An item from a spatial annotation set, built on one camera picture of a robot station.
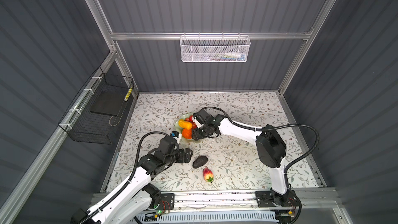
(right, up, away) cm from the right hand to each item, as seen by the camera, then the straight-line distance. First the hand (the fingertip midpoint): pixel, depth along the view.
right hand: (196, 136), depth 89 cm
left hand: (-5, -6, -10) cm, 13 cm away
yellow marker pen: (-37, +22, -9) cm, 44 cm away
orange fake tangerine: (-6, +2, +1) cm, 6 cm away
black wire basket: (-49, +12, -17) cm, 54 cm away
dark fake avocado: (+2, -12, -7) cm, 14 cm away
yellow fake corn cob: (-6, +7, 0) cm, 9 cm away
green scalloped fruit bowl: (-11, +3, +5) cm, 12 cm away
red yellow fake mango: (+7, -17, -12) cm, 22 cm away
